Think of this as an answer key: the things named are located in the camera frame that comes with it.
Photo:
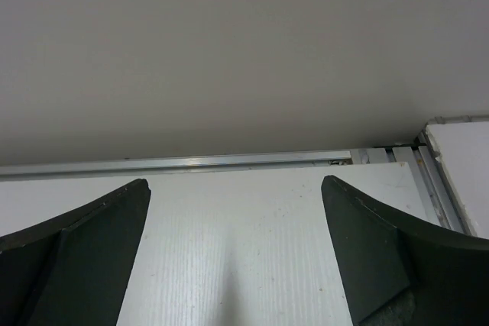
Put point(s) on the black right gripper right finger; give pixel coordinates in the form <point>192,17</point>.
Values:
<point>397,269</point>

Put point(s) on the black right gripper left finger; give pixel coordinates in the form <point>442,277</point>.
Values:
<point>74,269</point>

